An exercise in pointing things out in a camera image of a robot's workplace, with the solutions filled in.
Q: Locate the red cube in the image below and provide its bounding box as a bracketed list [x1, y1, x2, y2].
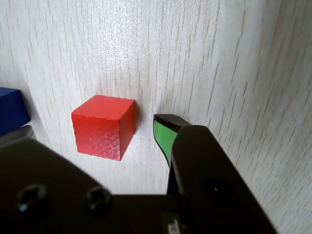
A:
[71, 95, 136, 162]

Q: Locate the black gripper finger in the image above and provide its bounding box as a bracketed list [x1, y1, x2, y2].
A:
[0, 125, 113, 234]

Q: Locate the blue cube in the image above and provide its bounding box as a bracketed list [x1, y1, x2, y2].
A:
[0, 87, 32, 137]

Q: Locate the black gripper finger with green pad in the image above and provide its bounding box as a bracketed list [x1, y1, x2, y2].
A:
[153, 114, 279, 234]

